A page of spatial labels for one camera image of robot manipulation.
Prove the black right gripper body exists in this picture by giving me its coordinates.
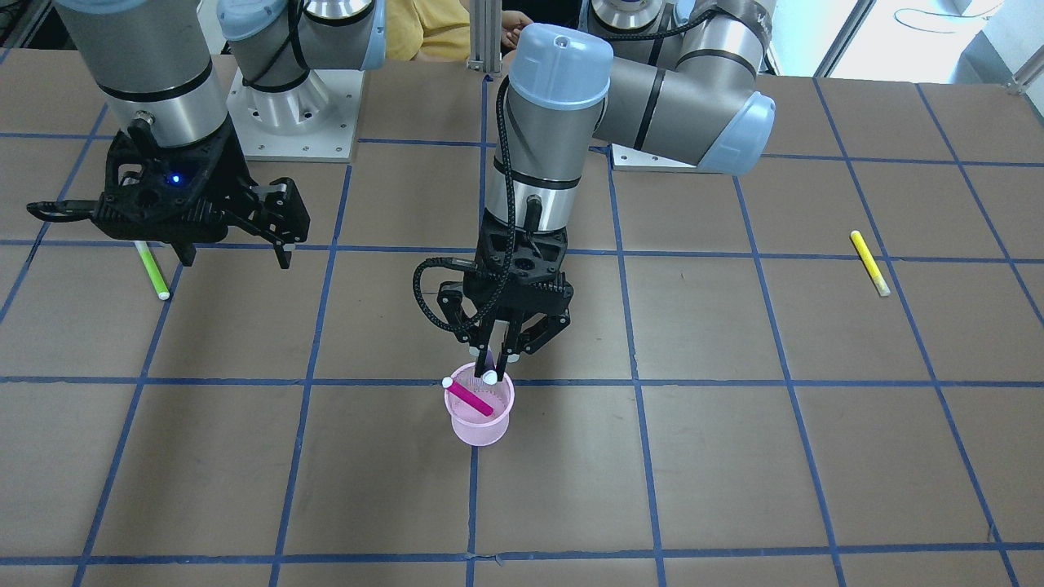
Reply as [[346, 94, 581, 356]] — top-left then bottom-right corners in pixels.
[[90, 130, 311, 253]]

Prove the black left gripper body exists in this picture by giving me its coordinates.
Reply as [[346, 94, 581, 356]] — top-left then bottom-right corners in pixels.
[[437, 211, 572, 351]]

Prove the pink pen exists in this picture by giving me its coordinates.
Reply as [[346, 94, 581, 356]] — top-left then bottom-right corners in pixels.
[[441, 377, 493, 417]]

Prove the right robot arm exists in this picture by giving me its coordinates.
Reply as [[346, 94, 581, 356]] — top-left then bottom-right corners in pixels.
[[26, 1, 387, 271]]

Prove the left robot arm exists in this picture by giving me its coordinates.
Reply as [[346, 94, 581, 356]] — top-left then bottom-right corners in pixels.
[[416, 1, 776, 384]]

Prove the pink mesh cup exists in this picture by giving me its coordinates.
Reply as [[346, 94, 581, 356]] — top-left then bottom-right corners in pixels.
[[441, 363, 515, 447]]

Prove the green pen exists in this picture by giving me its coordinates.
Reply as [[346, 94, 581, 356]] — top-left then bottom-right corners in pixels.
[[134, 241, 171, 301]]

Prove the person in yellow shirt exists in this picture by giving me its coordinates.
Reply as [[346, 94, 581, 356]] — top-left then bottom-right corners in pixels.
[[383, 0, 535, 63]]

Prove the yellow pen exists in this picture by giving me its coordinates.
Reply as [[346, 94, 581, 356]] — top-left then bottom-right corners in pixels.
[[849, 230, 891, 298]]

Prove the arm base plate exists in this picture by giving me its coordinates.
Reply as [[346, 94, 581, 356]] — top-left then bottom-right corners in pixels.
[[608, 143, 735, 175], [227, 70, 365, 164]]

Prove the aluminium frame post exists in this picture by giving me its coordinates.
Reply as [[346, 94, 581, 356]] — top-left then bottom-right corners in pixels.
[[465, 0, 502, 77]]

